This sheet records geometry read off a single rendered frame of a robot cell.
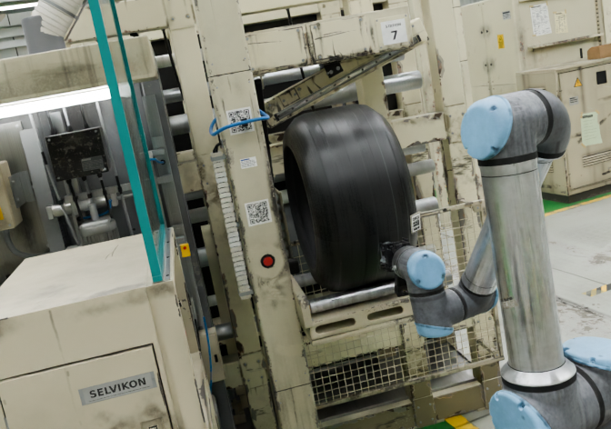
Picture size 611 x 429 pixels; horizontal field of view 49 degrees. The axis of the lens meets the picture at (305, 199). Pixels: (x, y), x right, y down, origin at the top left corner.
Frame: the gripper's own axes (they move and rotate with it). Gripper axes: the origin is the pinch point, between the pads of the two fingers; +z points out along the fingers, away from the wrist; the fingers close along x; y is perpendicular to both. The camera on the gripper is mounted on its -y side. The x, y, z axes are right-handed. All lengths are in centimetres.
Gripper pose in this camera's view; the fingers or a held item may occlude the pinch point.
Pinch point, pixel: (386, 261)
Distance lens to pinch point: 200.5
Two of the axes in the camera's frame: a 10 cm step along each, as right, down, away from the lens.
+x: -9.6, 2.1, -1.6
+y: -2.0, -9.8, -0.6
